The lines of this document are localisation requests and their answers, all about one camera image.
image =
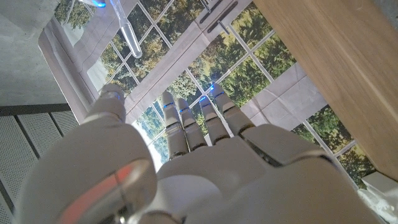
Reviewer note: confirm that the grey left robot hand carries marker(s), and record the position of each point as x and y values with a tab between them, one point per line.
217	180

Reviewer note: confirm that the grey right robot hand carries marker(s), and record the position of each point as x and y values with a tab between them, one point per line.
93	3

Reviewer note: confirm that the printed window backdrop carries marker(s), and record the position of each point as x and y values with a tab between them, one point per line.
217	56

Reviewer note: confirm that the white tissue box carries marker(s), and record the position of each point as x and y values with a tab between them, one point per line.
381	196

